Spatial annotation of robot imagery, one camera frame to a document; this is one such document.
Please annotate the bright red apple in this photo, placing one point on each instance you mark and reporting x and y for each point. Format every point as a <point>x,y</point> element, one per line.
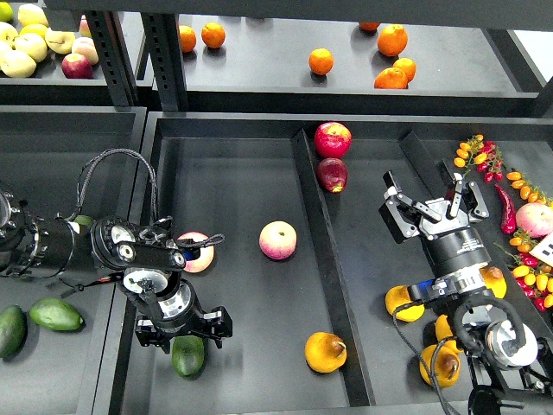
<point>332,139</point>

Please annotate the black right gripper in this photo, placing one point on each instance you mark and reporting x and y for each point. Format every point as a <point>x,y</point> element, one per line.
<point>445,226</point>

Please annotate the pink apple left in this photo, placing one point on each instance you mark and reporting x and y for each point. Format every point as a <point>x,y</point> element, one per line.
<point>206,253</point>

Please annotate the red chili pepper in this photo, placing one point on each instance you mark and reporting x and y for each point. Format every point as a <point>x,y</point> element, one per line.
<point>508,223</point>

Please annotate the pink apple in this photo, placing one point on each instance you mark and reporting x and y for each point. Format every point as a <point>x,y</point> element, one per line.
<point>277,240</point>
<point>206,253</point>
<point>535,219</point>

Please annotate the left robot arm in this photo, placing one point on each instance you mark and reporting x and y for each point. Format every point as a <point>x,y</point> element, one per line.
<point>145,260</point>

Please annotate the black middle tray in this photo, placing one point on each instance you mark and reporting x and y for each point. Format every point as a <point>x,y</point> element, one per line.
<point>236,173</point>

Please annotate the pink apple centre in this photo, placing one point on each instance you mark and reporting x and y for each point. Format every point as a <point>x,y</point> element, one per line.
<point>277,240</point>

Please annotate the red apple on shelf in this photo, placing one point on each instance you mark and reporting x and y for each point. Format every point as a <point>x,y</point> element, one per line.
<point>77,66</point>

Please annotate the green avocado in left tray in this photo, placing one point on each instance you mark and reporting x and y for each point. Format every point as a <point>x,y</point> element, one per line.
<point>55,314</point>

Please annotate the black tray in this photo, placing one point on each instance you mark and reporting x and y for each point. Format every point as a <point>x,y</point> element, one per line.
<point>236,173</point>
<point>42,152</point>

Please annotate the dark green avocado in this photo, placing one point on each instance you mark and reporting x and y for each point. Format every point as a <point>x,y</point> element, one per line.
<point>188,355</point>

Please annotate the pink apple right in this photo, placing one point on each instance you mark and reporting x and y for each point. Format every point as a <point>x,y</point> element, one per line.
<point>535,219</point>

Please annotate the black left tray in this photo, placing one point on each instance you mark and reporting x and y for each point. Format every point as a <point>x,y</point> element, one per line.
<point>42,152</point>

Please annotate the orange on shelf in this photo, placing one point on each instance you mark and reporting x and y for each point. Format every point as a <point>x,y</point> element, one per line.
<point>321,61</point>

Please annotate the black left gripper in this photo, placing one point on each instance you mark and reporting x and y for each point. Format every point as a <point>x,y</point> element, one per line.
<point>162,308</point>

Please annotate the dark red apple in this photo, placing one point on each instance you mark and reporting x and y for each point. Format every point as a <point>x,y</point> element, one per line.
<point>332,174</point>

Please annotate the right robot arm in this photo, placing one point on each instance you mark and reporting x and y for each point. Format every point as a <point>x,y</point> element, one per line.
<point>510,367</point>

